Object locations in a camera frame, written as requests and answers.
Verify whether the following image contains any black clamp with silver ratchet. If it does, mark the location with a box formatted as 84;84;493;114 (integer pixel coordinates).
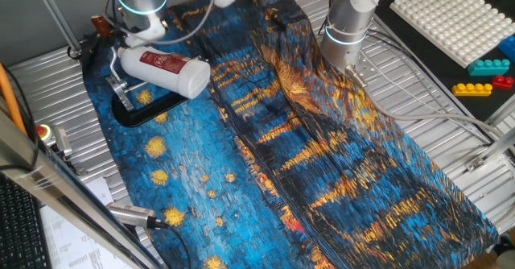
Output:
105;55;210;128

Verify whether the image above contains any silver lever with red-brown handle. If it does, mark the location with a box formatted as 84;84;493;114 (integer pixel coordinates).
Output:
90;14;122;84

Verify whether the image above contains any blue and yellow painted cloth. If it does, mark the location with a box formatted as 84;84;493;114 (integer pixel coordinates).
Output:
82;0;500;269

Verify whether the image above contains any white bottle with red label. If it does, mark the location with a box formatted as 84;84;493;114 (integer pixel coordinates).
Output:
117;45;212;100

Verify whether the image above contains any black table mat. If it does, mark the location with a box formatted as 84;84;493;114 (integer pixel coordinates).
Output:
373;0;515;123

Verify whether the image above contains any yellow building brick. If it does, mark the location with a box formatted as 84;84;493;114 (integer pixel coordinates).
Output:
451;82;493;97

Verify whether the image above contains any white studded building baseplate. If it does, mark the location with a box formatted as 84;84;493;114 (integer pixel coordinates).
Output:
389;0;515;69

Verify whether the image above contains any printed paper sheet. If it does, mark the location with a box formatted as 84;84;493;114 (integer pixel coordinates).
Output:
39;176;134;269

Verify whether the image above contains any thin aluminium pole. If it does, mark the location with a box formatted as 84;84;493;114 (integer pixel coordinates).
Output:
30;0;84;55

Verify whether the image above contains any teal building brick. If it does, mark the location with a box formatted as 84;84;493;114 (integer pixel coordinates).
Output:
467;58;511;77

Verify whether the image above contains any red building brick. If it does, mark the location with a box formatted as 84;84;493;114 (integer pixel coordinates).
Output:
491;74;515;91

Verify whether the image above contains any orange tube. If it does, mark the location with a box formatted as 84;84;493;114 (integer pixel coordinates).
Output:
0;62;27;137

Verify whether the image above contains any black keyboard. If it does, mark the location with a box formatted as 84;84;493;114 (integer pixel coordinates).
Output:
0;174;52;269

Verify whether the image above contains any blue building brick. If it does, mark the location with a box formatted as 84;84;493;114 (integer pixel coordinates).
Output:
497;35;515;64

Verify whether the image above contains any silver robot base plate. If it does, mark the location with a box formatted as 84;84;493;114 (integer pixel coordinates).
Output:
345;49;381;87

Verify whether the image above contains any black camera cable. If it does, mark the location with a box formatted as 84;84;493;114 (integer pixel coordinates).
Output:
154;219;192;269

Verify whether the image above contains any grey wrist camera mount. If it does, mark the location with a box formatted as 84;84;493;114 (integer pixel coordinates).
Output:
123;17;169;48

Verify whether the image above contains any thick grey robot cable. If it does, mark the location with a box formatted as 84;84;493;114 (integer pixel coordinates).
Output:
344;65;515;141

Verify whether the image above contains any silver depth camera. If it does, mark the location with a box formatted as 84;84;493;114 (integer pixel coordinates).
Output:
105;202;159;230

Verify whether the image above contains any aluminium frame beam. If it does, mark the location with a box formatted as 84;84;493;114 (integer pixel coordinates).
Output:
0;111;162;269

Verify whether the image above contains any thin black curved cable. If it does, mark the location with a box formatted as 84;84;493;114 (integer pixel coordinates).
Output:
0;65;41;172

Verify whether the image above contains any aluminium corner bracket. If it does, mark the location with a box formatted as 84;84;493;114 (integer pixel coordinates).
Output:
466;127;515;172

